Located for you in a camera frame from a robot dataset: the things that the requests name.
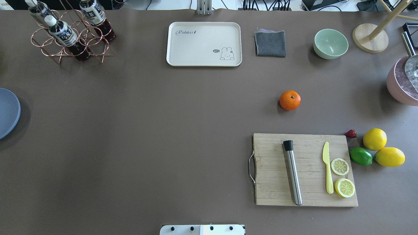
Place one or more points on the orange mandarin fruit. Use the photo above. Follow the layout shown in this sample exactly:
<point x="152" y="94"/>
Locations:
<point x="289" y="100"/>

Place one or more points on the blue round plate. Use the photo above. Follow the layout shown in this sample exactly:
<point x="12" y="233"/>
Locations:
<point x="10" y="110"/>

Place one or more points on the cream rabbit tray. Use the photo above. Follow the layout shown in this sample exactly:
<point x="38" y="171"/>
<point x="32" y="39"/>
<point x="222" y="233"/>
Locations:
<point x="204" y="44"/>

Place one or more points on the steel muddler black tip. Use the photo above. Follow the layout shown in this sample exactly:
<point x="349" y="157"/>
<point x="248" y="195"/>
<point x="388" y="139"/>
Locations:
<point x="292" y="167"/>

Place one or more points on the wooden cutting board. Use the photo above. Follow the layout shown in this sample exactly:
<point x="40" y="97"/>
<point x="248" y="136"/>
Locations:
<point x="272" y="177"/>

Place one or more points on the grey folded cloth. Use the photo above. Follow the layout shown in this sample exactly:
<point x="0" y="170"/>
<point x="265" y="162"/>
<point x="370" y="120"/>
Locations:
<point x="270" y="43"/>

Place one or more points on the yellow plastic knife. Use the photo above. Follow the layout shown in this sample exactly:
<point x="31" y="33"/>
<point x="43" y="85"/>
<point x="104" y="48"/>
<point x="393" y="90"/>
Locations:
<point x="326" y="160"/>

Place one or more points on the lemon slice upper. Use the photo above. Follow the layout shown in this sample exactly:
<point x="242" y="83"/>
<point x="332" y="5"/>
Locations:
<point x="339" y="166"/>

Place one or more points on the lemon slice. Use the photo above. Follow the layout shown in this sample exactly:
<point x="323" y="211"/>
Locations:
<point x="344" y="187"/>
<point x="339" y="166"/>

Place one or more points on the green ceramic bowl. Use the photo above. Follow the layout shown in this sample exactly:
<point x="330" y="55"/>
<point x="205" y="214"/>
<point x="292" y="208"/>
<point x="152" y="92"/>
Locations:
<point x="330" y="44"/>

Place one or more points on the red strawberry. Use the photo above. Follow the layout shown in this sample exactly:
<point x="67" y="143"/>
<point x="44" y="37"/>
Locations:
<point x="351" y="133"/>

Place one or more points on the lemon slice lower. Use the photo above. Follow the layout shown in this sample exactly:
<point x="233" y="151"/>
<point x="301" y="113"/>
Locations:
<point x="344" y="187"/>

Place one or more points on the tea bottle back right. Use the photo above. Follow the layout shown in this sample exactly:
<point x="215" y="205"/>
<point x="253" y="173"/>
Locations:
<point x="97" y="19"/>

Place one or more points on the tea bottle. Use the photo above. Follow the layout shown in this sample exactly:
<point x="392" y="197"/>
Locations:
<point x="97" y="19"/>
<point x="66" y="37"/>
<point x="39" y="11"/>

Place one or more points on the green lime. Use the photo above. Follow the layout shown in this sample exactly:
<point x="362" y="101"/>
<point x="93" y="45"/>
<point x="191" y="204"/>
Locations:
<point x="361" y="156"/>

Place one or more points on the whole lemon upper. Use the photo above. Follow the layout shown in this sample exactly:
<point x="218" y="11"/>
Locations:
<point x="375" y="139"/>

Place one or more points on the whole lemon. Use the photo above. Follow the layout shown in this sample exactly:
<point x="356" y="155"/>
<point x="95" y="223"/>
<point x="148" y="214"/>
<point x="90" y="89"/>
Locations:
<point x="375" y="139"/>
<point x="390" y="157"/>

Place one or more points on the tea bottle front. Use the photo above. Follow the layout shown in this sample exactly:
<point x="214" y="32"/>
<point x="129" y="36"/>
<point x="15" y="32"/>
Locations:
<point x="66" y="37"/>

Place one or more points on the wooden cup stand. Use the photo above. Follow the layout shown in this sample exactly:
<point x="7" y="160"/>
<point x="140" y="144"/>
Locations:
<point x="372" y="38"/>

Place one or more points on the whole lemon lower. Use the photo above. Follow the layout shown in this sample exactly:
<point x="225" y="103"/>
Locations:
<point x="390" y="157"/>

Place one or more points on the pink bowl with ice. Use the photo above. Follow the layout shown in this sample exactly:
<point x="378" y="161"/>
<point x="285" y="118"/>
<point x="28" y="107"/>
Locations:
<point x="399" y="85"/>

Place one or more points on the tea bottle back left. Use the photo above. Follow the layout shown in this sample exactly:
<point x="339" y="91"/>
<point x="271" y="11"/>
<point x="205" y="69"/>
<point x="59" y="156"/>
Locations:
<point x="39" y="11"/>

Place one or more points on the steel ice scoop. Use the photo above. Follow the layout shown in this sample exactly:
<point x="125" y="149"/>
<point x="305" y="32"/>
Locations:
<point x="411" y="66"/>

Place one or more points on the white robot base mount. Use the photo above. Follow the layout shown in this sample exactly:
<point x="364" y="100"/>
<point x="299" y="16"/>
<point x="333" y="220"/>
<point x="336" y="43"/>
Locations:
<point x="216" y="229"/>

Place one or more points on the copper wire bottle rack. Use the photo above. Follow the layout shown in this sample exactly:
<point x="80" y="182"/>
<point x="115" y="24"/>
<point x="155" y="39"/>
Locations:
<point x="75" y="18"/>

